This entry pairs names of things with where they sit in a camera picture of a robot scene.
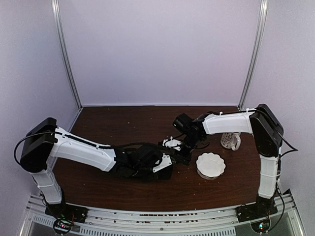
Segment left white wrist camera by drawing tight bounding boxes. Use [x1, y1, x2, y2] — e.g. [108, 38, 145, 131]
[152, 154, 172, 173]

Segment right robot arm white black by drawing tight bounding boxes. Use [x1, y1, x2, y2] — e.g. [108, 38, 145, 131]
[173, 104, 284, 217]

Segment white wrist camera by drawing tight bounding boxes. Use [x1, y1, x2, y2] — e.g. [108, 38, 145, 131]
[152, 154, 172, 173]
[162, 136, 182, 151]

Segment white scalloped bowl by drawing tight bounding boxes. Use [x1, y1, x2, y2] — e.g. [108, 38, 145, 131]
[196, 152, 226, 180]

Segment floral white mug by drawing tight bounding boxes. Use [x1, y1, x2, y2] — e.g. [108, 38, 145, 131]
[220, 132, 241, 151]

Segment front aluminium rail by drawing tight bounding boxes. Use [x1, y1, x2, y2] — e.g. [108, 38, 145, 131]
[21, 188, 302, 236]

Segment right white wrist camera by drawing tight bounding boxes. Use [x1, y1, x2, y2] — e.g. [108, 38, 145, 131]
[162, 136, 182, 151]

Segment black zippered tool case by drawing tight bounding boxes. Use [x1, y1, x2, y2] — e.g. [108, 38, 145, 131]
[127, 145, 167, 170]

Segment aluminium frame post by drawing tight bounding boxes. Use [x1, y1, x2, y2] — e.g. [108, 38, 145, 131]
[51, 0, 83, 110]
[238, 0, 269, 110]

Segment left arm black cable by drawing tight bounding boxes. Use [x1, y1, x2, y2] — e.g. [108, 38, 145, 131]
[13, 130, 160, 168]

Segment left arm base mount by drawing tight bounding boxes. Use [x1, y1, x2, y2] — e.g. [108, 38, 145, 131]
[45, 204, 88, 235]

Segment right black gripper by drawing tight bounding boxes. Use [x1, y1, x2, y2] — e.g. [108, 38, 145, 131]
[175, 134, 204, 164]

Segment left aluminium frame post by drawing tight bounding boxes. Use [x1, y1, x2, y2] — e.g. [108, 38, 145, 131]
[51, 0, 83, 110]

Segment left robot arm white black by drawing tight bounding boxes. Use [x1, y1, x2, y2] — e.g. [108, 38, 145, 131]
[18, 118, 173, 218]

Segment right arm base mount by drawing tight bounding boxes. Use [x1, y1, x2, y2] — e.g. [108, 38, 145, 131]
[235, 203, 278, 234]

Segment right aluminium frame post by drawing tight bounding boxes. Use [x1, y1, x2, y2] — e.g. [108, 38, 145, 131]
[238, 0, 269, 110]

